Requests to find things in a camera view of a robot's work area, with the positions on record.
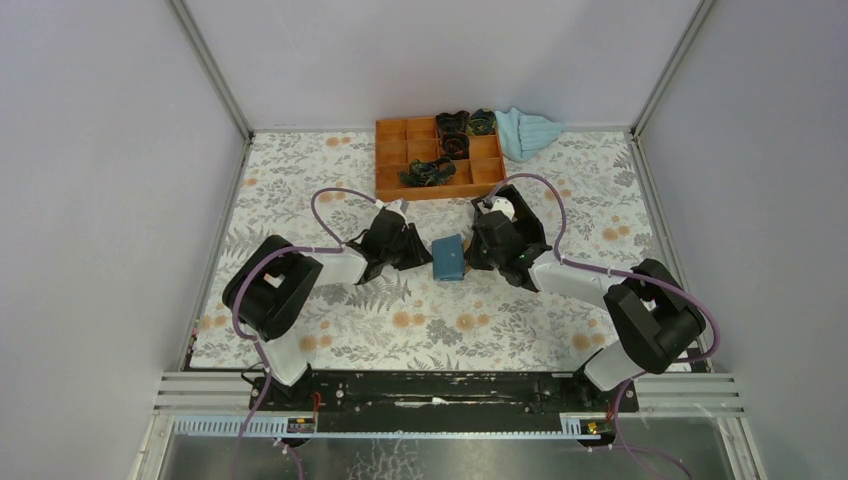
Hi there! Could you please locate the black rolled band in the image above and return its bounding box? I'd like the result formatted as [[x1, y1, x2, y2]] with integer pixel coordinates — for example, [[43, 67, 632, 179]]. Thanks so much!
[[434, 110, 470, 137], [466, 109, 497, 136], [440, 132, 470, 160]]

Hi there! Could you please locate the black rolled band top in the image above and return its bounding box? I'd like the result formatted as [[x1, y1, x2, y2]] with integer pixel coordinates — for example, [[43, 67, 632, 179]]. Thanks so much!
[[466, 109, 497, 136]]

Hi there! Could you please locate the light blue folded cloth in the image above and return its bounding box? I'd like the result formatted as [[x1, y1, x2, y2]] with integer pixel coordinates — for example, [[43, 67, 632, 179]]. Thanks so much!
[[494, 108, 565, 163]]

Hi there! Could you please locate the black card box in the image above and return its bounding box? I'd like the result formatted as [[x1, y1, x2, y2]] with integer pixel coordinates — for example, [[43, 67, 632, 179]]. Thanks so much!
[[471, 184, 552, 251]]

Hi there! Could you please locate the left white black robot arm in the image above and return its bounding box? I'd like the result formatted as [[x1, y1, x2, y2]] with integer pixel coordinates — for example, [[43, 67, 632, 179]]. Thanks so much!
[[222, 207, 433, 411]]

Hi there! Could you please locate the blue leather card holder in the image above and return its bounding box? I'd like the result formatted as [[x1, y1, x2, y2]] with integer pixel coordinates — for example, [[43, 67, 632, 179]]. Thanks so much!
[[431, 234, 466, 281]]

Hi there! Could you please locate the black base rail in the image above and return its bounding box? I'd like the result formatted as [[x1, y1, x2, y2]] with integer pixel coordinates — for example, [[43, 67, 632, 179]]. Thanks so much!
[[242, 370, 639, 434]]

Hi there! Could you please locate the black tangled band pile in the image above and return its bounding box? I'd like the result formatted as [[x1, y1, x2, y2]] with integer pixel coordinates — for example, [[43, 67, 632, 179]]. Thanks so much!
[[398, 157, 457, 188]]

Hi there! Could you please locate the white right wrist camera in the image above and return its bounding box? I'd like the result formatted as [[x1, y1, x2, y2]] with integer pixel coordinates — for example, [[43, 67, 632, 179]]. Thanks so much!
[[488, 196, 515, 221]]

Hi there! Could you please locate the orange compartment tray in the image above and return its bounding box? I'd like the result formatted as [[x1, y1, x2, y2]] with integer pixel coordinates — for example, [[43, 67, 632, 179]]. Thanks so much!
[[375, 116, 506, 202]]

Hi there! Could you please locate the black rolled band centre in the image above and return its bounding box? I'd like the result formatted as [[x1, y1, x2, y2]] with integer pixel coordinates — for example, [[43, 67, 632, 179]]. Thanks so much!
[[440, 132, 470, 160]]

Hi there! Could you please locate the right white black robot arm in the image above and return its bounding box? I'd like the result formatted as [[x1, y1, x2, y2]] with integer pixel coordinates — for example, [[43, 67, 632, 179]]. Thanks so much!
[[469, 211, 707, 412]]

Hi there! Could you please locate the black rolled band left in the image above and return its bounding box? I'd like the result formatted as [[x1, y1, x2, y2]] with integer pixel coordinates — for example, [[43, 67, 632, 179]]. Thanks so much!
[[434, 110, 470, 137]]

